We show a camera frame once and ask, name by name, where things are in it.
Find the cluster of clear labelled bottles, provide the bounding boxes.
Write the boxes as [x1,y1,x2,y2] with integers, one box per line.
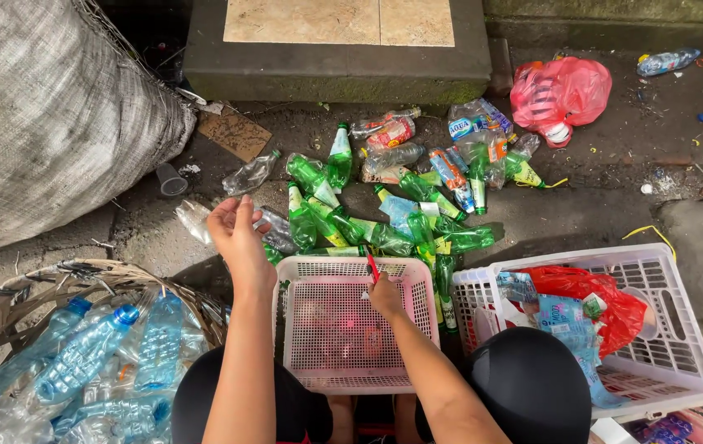
[350,98,541,214]

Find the clear bottle with blue label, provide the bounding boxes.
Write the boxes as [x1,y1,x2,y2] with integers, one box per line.
[636,47,702,78]

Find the crushed clear plastic bottle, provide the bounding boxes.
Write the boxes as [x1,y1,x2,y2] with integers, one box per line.
[222,150,282,197]
[174,200,214,245]

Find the person's leg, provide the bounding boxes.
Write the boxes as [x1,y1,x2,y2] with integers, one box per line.
[393,326,593,444]
[171,344,357,444]

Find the tiled concrete step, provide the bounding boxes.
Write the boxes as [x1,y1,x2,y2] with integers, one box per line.
[183,0,493,107]

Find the red plastic bag with cans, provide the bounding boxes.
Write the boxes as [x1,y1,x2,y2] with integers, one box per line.
[509,56,613,149]

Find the crushed grey plastic bottle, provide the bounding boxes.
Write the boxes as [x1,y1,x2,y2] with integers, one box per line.
[254,206,298,255]

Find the brown cardboard scrap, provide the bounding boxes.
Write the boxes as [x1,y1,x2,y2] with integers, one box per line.
[196,110,273,164]

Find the person's left hand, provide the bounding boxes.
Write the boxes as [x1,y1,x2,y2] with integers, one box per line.
[206,195,279,291]

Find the person's right hand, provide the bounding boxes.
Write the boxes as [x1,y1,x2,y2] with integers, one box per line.
[366,274,409,325]

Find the yellow plastic strap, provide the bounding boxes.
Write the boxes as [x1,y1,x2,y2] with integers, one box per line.
[621,224,678,262]

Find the person's left leg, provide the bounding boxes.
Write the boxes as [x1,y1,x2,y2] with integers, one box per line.
[171,344,357,444]

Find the white plastic mesh basket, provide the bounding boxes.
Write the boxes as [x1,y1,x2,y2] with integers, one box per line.
[452,243,703,421]

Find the pile of clear blue-capped bottles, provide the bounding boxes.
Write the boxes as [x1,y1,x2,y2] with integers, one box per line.
[0,290,210,444]

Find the woven bamboo basket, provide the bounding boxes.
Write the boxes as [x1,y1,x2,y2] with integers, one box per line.
[0,258,230,444]

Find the heap of green plastic bottles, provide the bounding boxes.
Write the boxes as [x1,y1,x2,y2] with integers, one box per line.
[263,122,547,334]

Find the pink plastic mesh basket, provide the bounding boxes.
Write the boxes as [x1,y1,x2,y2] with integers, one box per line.
[272,255,441,396]

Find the heap of blue bottle labels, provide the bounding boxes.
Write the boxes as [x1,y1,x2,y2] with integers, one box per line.
[496,271,631,409]

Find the large grey woven sack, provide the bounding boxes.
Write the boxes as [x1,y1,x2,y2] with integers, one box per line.
[0,0,197,258]

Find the crumpled red plastic bag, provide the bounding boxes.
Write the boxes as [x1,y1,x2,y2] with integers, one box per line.
[513,265,648,359]

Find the clear plastic cup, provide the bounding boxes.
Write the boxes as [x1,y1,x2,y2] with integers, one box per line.
[154,163,189,197]

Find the person's right leg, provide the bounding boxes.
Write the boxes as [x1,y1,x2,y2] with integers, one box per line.
[393,326,593,444]

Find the red utility knife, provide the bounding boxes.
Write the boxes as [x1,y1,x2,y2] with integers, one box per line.
[364,245,383,286]

